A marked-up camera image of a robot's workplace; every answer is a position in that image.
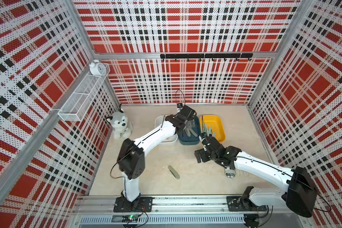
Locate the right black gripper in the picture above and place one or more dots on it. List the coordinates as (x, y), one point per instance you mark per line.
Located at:
(202, 152)

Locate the dark teal storage box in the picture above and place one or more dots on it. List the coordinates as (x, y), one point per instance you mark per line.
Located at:
(186, 138)

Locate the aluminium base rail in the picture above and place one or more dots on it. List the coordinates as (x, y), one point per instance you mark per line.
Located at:
(162, 204)

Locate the white wire mesh shelf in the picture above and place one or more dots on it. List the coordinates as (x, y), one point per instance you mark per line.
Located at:
(76, 107)

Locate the olive knife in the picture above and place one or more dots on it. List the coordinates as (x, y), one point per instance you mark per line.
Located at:
(193, 132)

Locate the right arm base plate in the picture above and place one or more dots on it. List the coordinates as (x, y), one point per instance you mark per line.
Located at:
(235, 204)

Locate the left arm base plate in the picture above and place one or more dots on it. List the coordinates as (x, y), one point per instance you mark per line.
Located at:
(140, 204)

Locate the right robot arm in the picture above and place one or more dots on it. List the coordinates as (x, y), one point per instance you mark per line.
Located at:
(293, 187)

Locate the white storage box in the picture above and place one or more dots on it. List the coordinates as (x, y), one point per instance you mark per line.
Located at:
(170, 140)

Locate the green circuit board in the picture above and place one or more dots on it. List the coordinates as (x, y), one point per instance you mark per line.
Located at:
(124, 219)

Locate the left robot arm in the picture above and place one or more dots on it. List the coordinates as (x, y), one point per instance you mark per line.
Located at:
(131, 158)

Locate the olive knife two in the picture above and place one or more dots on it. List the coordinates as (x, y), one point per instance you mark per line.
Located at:
(173, 172)

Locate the black wall hook rail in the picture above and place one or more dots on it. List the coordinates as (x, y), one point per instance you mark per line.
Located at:
(208, 56)

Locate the husky plush toy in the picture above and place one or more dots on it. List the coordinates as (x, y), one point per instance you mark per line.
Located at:
(121, 126)

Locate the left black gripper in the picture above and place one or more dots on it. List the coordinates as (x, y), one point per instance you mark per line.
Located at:
(190, 123)

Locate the white alarm clock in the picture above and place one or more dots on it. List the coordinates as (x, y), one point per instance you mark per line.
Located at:
(97, 68)

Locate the yellow storage box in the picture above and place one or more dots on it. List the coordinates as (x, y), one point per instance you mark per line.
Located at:
(217, 126)

